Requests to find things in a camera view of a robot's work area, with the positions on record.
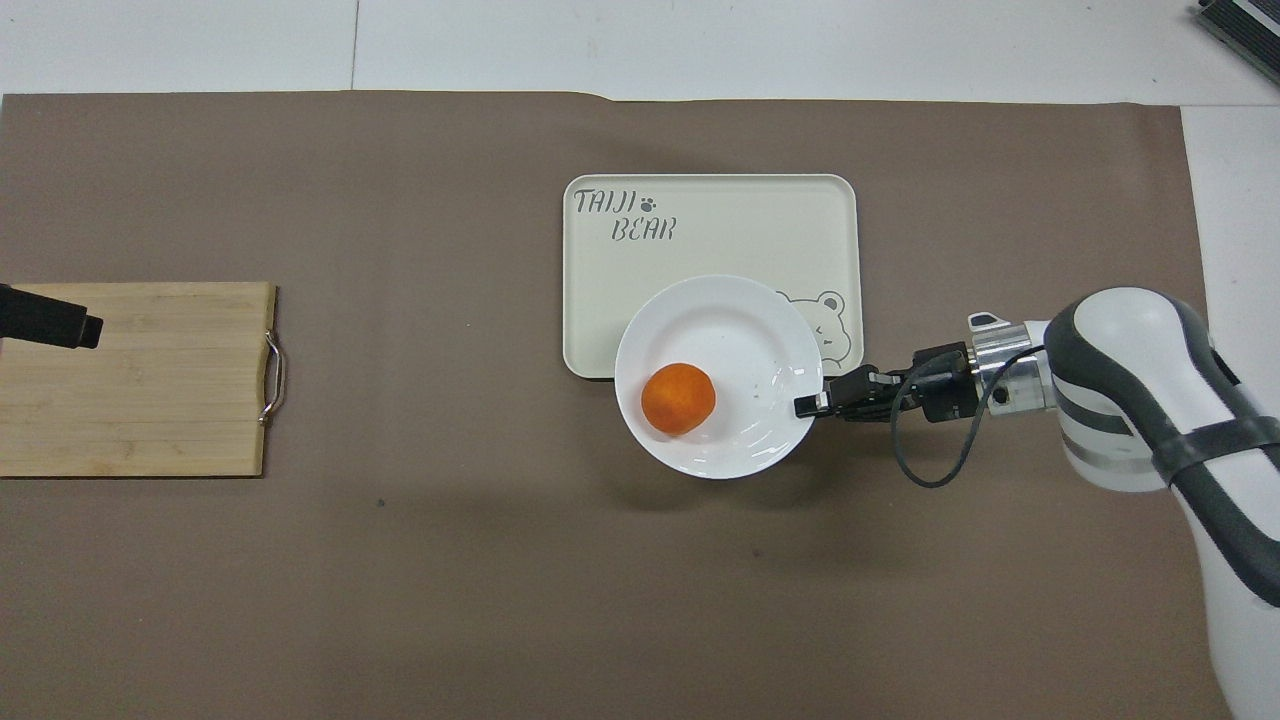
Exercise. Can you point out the orange fruit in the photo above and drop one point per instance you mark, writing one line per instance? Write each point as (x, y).
(678, 400)

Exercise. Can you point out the wooden cutting board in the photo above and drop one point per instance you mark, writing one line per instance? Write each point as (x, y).
(150, 390)

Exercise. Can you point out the grey ribbed device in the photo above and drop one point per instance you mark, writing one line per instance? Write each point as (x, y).
(1245, 22)

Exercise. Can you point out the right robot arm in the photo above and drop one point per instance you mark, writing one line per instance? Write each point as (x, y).
(1130, 380)

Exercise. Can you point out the cream rectangular tray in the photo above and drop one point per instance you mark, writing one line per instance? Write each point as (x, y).
(700, 225)

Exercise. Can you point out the white round plate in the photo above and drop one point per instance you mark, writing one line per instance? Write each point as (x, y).
(740, 330)

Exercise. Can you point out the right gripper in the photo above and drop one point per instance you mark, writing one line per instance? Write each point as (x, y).
(945, 400)

